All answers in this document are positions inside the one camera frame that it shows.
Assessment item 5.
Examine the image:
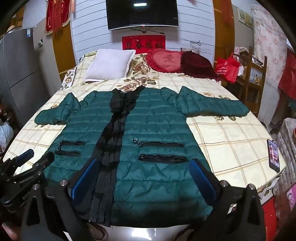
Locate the grey refrigerator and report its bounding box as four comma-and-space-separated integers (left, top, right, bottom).
0, 28, 57, 128

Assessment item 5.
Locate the red floor mat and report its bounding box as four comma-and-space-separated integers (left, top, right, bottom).
261, 197, 278, 241

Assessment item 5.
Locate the floral pink curtain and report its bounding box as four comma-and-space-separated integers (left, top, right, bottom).
251, 5, 288, 130

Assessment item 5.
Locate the red heart-shaped pillow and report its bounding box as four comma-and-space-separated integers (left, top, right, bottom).
145, 48, 185, 73

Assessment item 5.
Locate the framed wall picture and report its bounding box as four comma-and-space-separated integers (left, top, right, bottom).
238, 7, 253, 29

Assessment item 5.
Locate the red fringed hanging banner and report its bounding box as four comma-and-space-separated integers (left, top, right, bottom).
45, 0, 75, 35

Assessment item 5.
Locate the green puffer jacket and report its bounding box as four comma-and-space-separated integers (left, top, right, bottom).
35, 86, 250, 227

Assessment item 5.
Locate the wall-mounted television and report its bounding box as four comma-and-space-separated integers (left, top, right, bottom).
106, 0, 179, 30

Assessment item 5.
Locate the red shopping bag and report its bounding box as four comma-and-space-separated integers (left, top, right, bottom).
216, 53, 241, 84

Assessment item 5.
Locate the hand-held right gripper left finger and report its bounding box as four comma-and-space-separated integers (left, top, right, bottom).
20, 158, 100, 241

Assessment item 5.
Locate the bed with floral checked sheet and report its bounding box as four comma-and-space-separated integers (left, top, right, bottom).
2, 50, 287, 209

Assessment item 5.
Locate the black wall cable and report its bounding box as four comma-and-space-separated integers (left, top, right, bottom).
129, 27, 213, 47

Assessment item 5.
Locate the red paper wall banner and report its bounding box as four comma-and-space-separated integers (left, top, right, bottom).
122, 35, 166, 50

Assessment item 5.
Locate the white square pillow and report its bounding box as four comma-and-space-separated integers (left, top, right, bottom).
83, 49, 136, 82

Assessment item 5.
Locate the black smartphone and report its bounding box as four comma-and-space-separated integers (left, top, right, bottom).
267, 138, 281, 172

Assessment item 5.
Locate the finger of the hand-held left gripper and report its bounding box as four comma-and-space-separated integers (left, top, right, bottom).
9, 152, 55, 186
4, 149, 35, 172

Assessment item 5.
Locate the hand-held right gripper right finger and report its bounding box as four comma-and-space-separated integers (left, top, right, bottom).
189, 159, 266, 241

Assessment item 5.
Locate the white plastic bag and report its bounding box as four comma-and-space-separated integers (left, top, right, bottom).
0, 120, 15, 151

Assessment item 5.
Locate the dark red velvet cushion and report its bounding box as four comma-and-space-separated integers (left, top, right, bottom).
180, 51, 221, 81

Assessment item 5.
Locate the floral covered cabinet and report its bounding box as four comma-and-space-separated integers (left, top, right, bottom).
276, 118, 296, 186

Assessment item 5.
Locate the red hanging cloth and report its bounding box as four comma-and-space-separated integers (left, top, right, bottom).
277, 49, 296, 100

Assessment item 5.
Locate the wooden chair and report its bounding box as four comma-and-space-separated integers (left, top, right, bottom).
233, 46, 267, 116

